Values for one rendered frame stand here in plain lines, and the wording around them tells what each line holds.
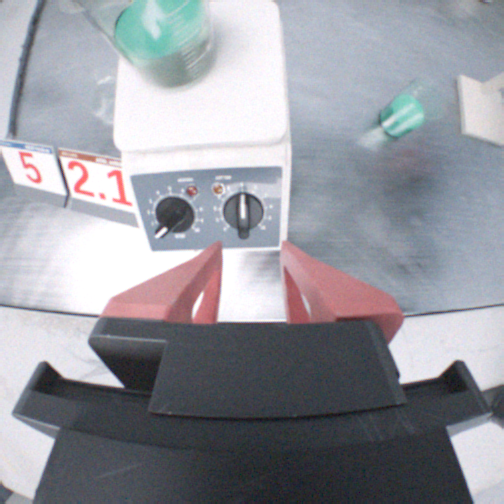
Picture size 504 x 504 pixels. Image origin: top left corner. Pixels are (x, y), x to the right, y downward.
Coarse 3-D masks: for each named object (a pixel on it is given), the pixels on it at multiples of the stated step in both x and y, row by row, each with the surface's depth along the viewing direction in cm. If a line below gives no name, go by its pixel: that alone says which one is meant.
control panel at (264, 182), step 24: (216, 168) 17; (240, 168) 17; (264, 168) 17; (144, 192) 17; (168, 192) 18; (240, 192) 18; (264, 192) 18; (144, 216) 19; (216, 216) 19; (264, 216) 19; (168, 240) 20; (192, 240) 20; (216, 240) 20; (240, 240) 20; (264, 240) 20
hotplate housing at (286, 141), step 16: (288, 112) 16; (288, 128) 16; (272, 144) 16; (288, 144) 17; (128, 160) 16; (144, 160) 16; (160, 160) 16; (176, 160) 16; (192, 160) 16; (208, 160) 16; (224, 160) 16; (240, 160) 16; (256, 160) 16; (272, 160) 17; (288, 160) 17; (128, 176) 17; (288, 176) 18; (288, 192) 18; (144, 240) 21
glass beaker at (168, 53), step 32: (64, 0) 6; (96, 0) 8; (128, 0) 6; (160, 0) 7; (192, 0) 8; (128, 32) 8; (160, 32) 9; (192, 32) 10; (128, 64) 11; (160, 64) 11; (192, 64) 12
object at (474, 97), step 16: (464, 80) 21; (496, 80) 19; (464, 96) 22; (480, 96) 21; (496, 96) 21; (464, 112) 22; (480, 112) 22; (496, 112) 22; (464, 128) 22; (480, 128) 22; (496, 128) 22; (496, 144) 23
